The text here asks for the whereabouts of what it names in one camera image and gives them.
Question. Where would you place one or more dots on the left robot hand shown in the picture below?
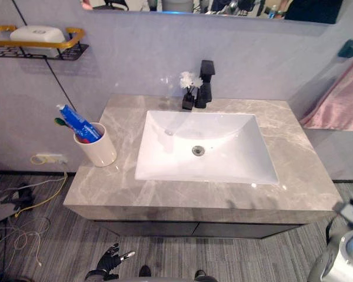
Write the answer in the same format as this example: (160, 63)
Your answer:
(109, 261)

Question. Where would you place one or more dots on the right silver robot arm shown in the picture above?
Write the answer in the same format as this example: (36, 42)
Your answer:
(341, 252)

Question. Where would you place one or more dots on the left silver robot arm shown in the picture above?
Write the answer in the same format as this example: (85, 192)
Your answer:
(101, 276)

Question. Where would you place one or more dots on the dark left robot foot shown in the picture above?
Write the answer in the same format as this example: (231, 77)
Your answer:
(144, 271)

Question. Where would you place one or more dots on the dark robot foot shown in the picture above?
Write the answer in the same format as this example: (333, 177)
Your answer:
(144, 271)
(200, 274)

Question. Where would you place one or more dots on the pink towel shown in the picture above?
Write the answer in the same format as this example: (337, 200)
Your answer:
(341, 102)

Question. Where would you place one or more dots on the dark right robot foot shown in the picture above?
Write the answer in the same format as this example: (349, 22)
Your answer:
(200, 274)

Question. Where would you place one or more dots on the black device on floor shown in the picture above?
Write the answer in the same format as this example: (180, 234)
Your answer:
(22, 194)

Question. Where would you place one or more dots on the cream ceramic cup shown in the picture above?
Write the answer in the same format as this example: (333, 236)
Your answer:
(98, 149)

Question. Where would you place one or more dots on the grey floor board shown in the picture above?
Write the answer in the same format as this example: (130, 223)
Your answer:
(1, 210)

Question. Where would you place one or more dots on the white rectangular sink basin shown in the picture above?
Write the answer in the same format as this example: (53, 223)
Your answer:
(206, 164)

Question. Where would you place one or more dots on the blue toothpaste tube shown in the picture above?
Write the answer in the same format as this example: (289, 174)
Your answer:
(79, 123)

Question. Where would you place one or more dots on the metal sink drain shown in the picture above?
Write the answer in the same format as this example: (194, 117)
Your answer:
(198, 150)

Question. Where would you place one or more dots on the green toothbrush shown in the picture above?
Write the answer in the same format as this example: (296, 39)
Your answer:
(61, 121)

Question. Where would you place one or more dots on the black faucet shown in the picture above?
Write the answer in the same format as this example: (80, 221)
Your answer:
(205, 85)

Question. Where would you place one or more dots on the small black vase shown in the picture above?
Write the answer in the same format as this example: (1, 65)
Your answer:
(187, 102)

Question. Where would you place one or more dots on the white soap box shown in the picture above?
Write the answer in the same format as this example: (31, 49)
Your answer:
(36, 36)

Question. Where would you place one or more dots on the black gold wall shelf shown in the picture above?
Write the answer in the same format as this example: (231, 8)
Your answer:
(73, 48)

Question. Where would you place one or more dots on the wall mirror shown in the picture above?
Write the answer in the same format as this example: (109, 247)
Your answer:
(194, 6)

